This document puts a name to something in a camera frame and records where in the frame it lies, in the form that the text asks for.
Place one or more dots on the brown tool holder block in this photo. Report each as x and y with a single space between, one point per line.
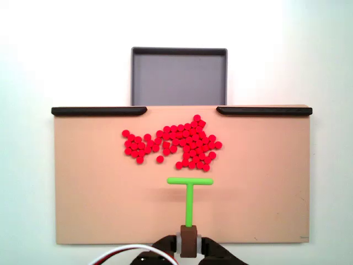
188 240

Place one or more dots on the green T-shaped pusher tool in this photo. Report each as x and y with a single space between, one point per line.
189 204

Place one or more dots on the red round granule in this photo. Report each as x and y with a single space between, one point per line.
160 159
139 159
125 133

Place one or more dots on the heap of red granules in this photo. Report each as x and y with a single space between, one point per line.
190 140

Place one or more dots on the beige rectangular board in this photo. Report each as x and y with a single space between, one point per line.
110 198

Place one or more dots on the grey plastic tray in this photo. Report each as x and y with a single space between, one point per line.
179 77

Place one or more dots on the black edge rail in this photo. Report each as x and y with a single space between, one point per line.
96 111
264 111

